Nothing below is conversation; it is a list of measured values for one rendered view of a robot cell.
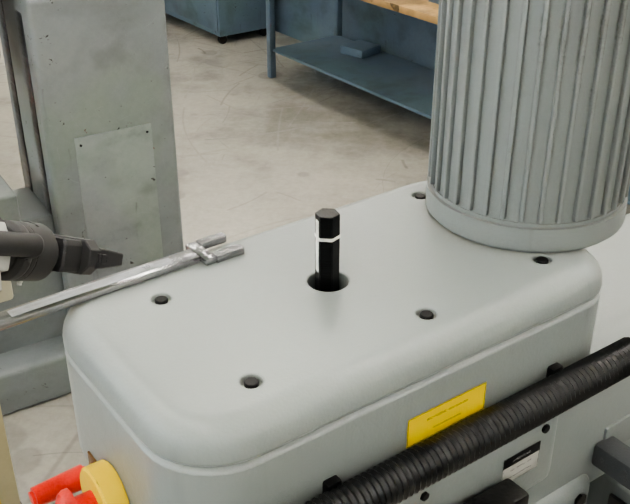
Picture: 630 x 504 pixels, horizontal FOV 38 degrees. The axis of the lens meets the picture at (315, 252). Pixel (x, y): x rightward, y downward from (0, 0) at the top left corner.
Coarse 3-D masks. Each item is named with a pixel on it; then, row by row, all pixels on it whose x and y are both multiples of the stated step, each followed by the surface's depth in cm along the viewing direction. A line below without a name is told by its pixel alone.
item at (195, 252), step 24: (216, 240) 88; (144, 264) 84; (168, 264) 84; (192, 264) 85; (72, 288) 80; (96, 288) 80; (120, 288) 81; (0, 312) 76; (24, 312) 76; (48, 312) 77
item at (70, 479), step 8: (80, 464) 88; (64, 472) 87; (72, 472) 87; (48, 480) 86; (56, 480) 86; (64, 480) 86; (72, 480) 86; (32, 488) 85; (40, 488) 85; (48, 488) 85; (56, 488) 85; (64, 488) 86; (72, 488) 86; (80, 488) 87; (32, 496) 85; (40, 496) 85; (48, 496) 85
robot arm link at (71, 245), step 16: (32, 224) 135; (48, 240) 135; (64, 240) 139; (80, 240) 142; (48, 256) 135; (64, 256) 138; (80, 256) 142; (96, 256) 142; (32, 272) 134; (48, 272) 137; (80, 272) 142
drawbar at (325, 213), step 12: (324, 216) 79; (336, 216) 79; (324, 228) 79; (336, 228) 79; (336, 240) 80; (324, 252) 80; (336, 252) 80; (324, 264) 80; (336, 264) 81; (324, 276) 81; (336, 276) 82; (324, 288) 82; (336, 288) 82
